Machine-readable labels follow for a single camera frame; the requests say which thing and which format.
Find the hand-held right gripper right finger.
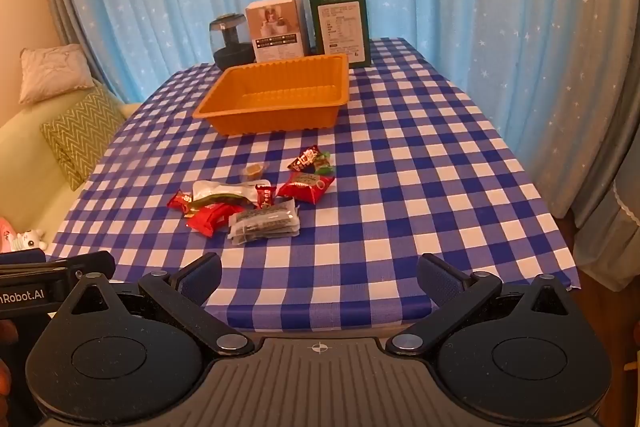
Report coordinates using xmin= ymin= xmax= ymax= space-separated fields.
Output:
xmin=385 ymin=254 xmax=577 ymax=356

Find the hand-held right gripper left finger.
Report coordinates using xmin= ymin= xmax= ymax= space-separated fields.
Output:
xmin=64 ymin=253 xmax=255 ymax=356

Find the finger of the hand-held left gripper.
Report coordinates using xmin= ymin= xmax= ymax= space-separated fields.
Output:
xmin=0 ymin=248 xmax=47 ymax=266

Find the red striped snack packet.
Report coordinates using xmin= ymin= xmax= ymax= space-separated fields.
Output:
xmin=186 ymin=203 xmax=245 ymax=238

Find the small red snack packet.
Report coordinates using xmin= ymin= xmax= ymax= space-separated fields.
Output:
xmin=167 ymin=190 xmax=195 ymax=215

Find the clear dark snack packet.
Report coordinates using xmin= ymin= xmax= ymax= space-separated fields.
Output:
xmin=228 ymin=199 xmax=302 ymax=247

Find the white green snack packet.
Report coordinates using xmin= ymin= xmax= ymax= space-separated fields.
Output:
xmin=192 ymin=180 xmax=272 ymax=208

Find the brown candy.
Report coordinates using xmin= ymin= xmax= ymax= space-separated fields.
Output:
xmin=242 ymin=161 xmax=271 ymax=181

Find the large red snack packet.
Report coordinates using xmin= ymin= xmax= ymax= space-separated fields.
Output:
xmin=276 ymin=171 xmax=335 ymax=206

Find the red black snack packet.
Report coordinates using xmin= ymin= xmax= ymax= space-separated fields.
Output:
xmin=287 ymin=145 xmax=322 ymax=172

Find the green candy packet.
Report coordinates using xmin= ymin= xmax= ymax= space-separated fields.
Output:
xmin=311 ymin=151 xmax=334 ymax=176

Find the orange plastic tray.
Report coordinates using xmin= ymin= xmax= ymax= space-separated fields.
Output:
xmin=193 ymin=53 xmax=350 ymax=136

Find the person's left hand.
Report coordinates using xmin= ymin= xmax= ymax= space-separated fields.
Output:
xmin=0 ymin=321 xmax=18 ymax=410

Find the small white toy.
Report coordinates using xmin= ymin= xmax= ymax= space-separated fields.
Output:
xmin=10 ymin=229 xmax=48 ymax=252

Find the pink plush toy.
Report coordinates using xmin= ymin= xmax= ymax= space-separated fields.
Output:
xmin=0 ymin=217 xmax=17 ymax=254

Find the light green sofa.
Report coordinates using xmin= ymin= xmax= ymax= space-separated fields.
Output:
xmin=0 ymin=77 xmax=143 ymax=253

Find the green zigzag cushion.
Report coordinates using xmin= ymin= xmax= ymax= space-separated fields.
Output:
xmin=40 ymin=85 xmax=127 ymax=192

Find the white cushion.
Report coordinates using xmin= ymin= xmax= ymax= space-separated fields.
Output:
xmin=19 ymin=44 xmax=96 ymax=104

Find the dark glass humidifier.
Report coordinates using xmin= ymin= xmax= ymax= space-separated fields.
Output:
xmin=209 ymin=14 xmax=255 ymax=71

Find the white cardboard box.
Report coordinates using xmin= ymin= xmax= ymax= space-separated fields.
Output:
xmin=245 ymin=0 xmax=308 ymax=63

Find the green cardboard box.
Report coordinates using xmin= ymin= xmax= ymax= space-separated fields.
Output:
xmin=306 ymin=0 xmax=372 ymax=68

